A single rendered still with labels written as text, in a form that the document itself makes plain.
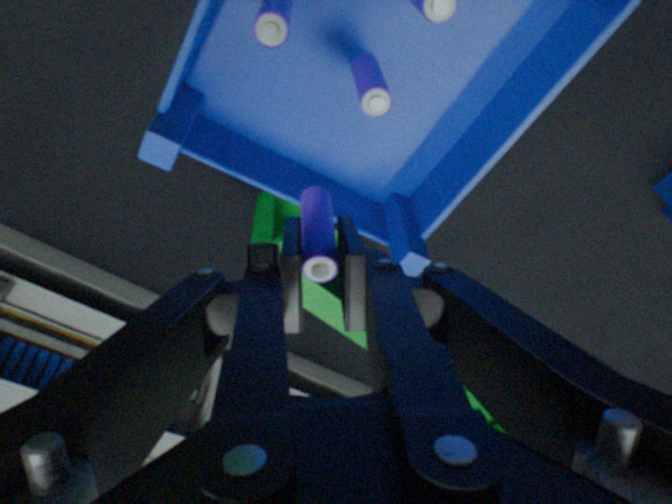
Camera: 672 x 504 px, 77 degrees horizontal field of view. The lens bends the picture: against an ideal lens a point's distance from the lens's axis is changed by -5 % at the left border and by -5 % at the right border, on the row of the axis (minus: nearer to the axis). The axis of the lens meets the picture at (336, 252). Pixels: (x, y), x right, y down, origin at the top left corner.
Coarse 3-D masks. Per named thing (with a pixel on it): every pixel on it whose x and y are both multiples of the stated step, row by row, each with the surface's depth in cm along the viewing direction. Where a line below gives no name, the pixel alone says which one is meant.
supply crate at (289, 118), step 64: (256, 0) 27; (320, 0) 27; (384, 0) 27; (512, 0) 27; (576, 0) 27; (640, 0) 23; (192, 64) 29; (256, 64) 29; (320, 64) 29; (384, 64) 29; (448, 64) 30; (512, 64) 30; (576, 64) 25; (192, 128) 29; (256, 128) 32; (320, 128) 32; (384, 128) 33; (448, 128) 33; (512, 128) 28; (384, 192) 36; (448, 192) 32
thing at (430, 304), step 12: (372, 252) 18; (384, 252) 18; (408, 276) 16; (420, 288) 14; (420, 300) 14; (432, 300) 14; (432, 312) 14; (444, 312) 14; (432, 324) 15; (444, 324) 14
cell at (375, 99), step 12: (360, 60) 28; (372, 60) 28; (360, 72) 27; (372, 72) 26; (360, 84) 26; (372, 84) 25; (384, 84) 25; (360, 96) 25; (372, 96) 25; (384, 96) 25; (372, 108) 25; (384, 108) 25
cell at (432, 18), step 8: (416, 0) 23; (424, 0) 21; (432, 0) 21; (440, 0) 21; (448, 0) 21; (456, 0) 21; (416, 8) 24; (424, 8) 22; (432, 8) 22; (440, 8) 21; (448, 8) 21; (456, 8) 22; (424, 16) 22; (432, 16) 22; (440, 16) 22; (448, 16) 22
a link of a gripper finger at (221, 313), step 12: (228, 288) 15; (240, 288) 14; (216, 300) 14; (228, 300) 14; (204, 312) 14; (216, 312) 14; (228, 312) 14; (204, 324) 14; (216, 324) 14; (228, 324) 14; (204, 336) 14; (216, 336) 14
